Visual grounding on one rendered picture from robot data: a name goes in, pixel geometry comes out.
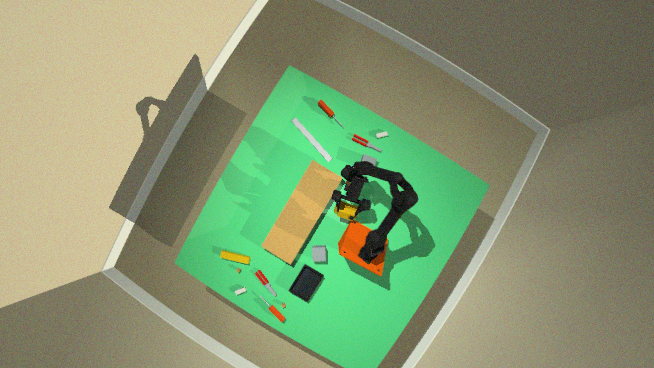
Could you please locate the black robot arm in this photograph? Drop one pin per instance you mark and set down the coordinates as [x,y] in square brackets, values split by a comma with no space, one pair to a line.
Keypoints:
[402,201]

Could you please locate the orange-handled awl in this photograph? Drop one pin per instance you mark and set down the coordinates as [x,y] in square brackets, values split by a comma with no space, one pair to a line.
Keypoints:
[275,312]
[326,108]

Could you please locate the white flat strip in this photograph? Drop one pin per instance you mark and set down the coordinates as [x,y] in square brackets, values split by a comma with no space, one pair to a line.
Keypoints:
[312,139]

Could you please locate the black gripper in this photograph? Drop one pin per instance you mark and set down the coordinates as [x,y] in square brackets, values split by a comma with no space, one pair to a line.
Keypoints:
[352,196]

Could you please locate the red-handled pliers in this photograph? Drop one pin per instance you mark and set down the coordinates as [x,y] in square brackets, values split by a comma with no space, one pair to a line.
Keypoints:
[267,284]
[369,144]

